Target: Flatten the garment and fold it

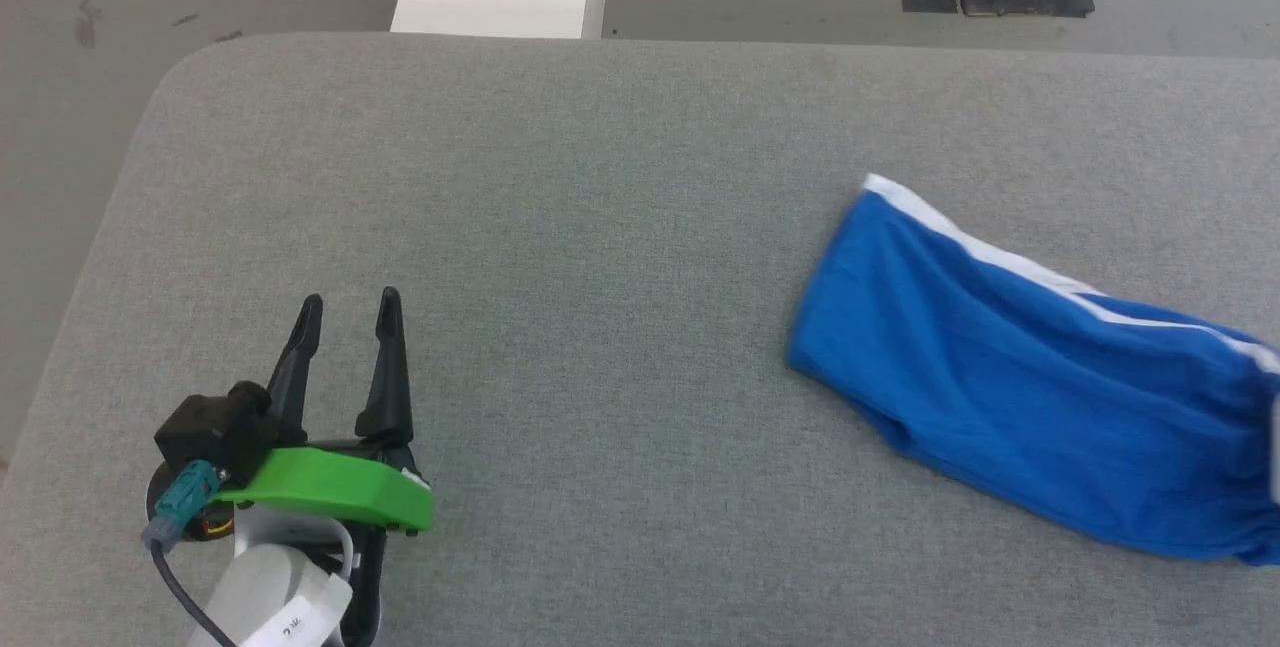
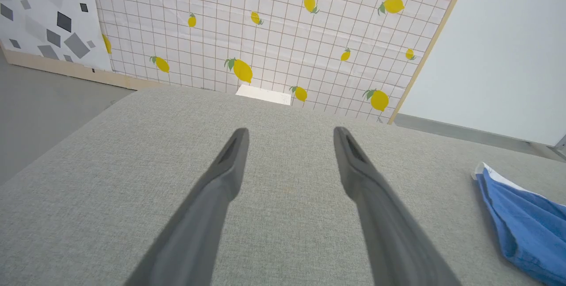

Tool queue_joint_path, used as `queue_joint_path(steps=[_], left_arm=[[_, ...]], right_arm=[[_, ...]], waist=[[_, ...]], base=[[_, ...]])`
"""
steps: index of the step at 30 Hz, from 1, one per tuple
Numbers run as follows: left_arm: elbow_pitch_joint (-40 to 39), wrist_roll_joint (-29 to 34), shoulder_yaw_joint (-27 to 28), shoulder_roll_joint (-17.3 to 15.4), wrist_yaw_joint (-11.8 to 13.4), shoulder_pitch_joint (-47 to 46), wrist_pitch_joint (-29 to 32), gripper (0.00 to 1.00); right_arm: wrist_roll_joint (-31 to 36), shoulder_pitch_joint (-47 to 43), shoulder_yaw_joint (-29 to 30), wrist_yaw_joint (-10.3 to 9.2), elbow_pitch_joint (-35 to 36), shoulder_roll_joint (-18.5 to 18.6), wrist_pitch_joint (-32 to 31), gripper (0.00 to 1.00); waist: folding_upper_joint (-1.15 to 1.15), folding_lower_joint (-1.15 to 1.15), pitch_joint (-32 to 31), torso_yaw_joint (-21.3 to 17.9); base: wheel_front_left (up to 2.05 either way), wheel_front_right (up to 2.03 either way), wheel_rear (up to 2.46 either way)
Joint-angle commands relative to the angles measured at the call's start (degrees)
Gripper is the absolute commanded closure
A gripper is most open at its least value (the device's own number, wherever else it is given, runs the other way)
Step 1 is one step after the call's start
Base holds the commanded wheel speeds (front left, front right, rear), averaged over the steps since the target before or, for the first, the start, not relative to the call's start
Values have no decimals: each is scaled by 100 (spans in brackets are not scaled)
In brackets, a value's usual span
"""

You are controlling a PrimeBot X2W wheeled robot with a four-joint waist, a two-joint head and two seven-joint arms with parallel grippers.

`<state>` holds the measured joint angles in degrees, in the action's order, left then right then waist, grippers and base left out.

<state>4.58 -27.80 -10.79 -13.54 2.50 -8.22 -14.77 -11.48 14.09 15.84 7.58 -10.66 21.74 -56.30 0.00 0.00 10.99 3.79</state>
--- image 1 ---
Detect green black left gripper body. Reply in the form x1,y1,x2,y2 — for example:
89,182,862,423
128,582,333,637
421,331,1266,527
213,435,435,647

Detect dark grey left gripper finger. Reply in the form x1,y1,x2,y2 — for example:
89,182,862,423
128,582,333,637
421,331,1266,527
354,287,416,446
266,293,325,446

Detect blue Lakers basketball shorts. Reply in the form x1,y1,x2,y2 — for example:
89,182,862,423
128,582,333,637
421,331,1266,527
788,173,1280,566

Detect long black floor tape patch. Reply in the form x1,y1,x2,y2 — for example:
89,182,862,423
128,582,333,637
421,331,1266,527
958,0,1095,19

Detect teal cable connector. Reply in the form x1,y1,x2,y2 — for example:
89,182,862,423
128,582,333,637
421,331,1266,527
142,460,223,550

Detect thin black cable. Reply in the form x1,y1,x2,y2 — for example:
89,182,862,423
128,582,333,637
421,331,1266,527
150,539,239,647

